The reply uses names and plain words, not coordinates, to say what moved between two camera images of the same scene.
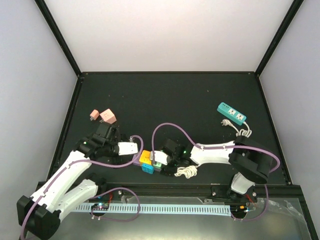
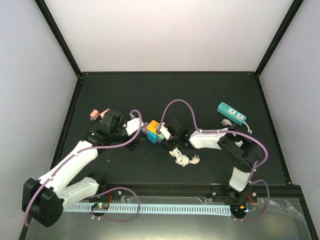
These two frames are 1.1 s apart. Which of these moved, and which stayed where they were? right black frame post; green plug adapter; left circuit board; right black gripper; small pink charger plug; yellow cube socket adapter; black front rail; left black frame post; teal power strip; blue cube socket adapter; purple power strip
Moved: right black gripper; purple power strip; yellow cube socket adapter; green plug adapter; blue cube socket adapter
Stayed: black front rail; teal power strip; left black frame post; right black frame post; small pink charger plug; left circuit board
